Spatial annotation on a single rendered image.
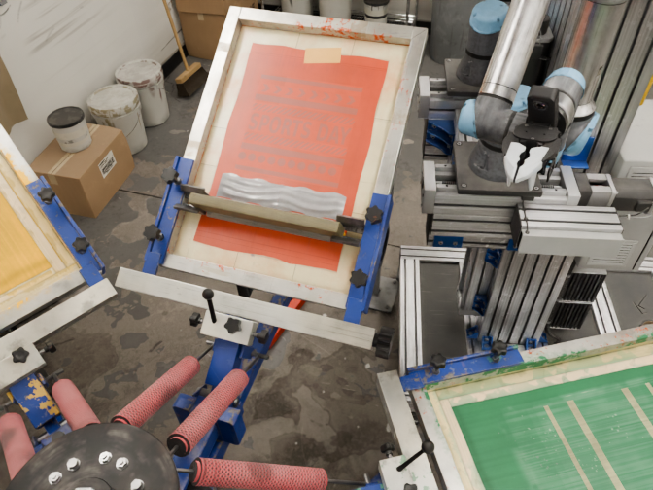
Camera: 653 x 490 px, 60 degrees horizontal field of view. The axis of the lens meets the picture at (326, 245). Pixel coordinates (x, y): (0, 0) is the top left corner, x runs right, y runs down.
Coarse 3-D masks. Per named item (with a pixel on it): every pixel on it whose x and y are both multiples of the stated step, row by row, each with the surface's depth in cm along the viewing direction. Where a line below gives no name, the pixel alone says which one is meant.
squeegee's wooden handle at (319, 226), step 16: (192, 192) 146; (208, 208) 147; (224, 208) 144; (240, 208) 143; (256, 208) 142; (272, 208) 142; (272, 224) 146; (288, 224) 141; (304, 224) 139; (320, 224) 138; (336, 224) 137
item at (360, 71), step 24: (336, 72) 158; (360, 72) 157; (384, 72) 155; (360, 120) 154; (360, 144) 152; (360, 168) 150; (336, 192) 150; (288, 240) 150; (312, 240) 148; (312, 264) 147; (336, 264) 146
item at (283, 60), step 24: (264, 48) 164; (288, 48) 163; (264, 72) 162; (288, 72) 161; (312, 72) 160; (240, 96) 162; (240, 120) 160; (240, 144) 159; (216, 192) 157; (216, 240) 153; (240, 240) 152; (264, 240) 151
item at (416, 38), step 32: (224, 32) 164; (320, 32) 160; (352, 32) 156; (384, 32) 154; (416, 32) 153; (224, 64) 162; (416, 64) 150; (192, 128) 158; (384, 160) 146; (384, 192) 144; (256, 288) 145; (288, 288) 143; (320, 288) 142
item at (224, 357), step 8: (216, 344) 138; (224, 344) 137; (232, 344) 137; (240, 344) 138; (216, 352) 137; (224, 352) 137; (232, 352) 137; (216, 360) 137; (224, 360) 137; (232, 360) 136; (240, 360) 140; (216, 368) 136; (224, 368) 136; (232, 368) 136; (208, 376) 136; (216, 376) 136; (224, 376) 136; (208, 384) 136; (216, 384) 136
